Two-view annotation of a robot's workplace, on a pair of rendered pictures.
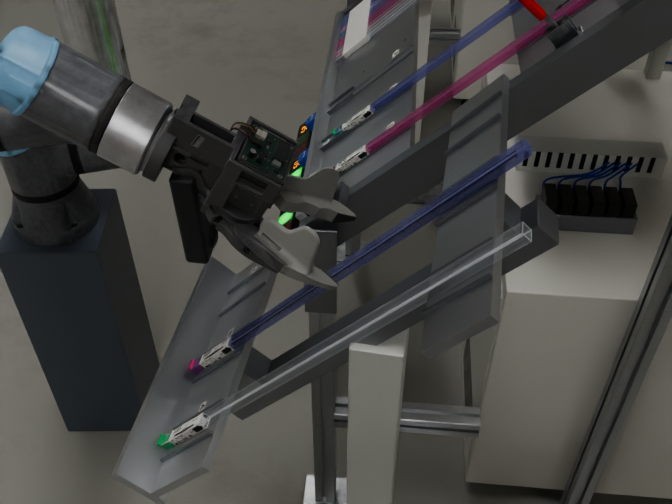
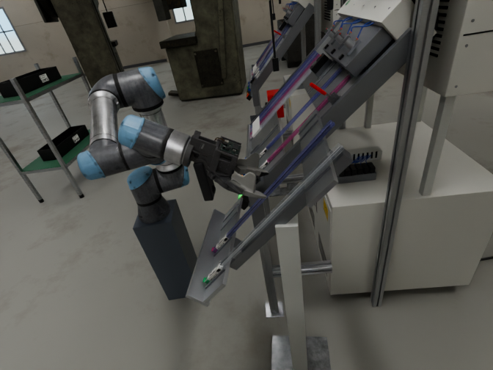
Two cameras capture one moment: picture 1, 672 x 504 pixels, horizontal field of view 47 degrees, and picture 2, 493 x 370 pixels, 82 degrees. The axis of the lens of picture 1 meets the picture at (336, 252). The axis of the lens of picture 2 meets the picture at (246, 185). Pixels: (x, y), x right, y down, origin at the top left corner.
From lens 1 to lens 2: 0.14 m
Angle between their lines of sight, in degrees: 10
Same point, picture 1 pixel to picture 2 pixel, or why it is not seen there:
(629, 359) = (386, 227)
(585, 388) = (371, 244)
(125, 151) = (174, 154)
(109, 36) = not seen: hidden behind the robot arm
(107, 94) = (165, 133)
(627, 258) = (376, 188)
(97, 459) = (181, 310)
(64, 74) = (147, 128)
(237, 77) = not seen: hidden behind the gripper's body
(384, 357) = (290, 227)
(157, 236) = (194, 222)
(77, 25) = not seen: hidden behind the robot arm
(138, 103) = (177, 135)
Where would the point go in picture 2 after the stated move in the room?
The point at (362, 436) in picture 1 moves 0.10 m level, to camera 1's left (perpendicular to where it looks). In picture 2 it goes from (286, 267) to (252, 273)
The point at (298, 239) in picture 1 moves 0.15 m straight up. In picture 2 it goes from (247, 178) to (236, 114)
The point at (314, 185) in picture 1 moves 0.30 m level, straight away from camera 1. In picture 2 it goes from (250, 161) to (240, 120)
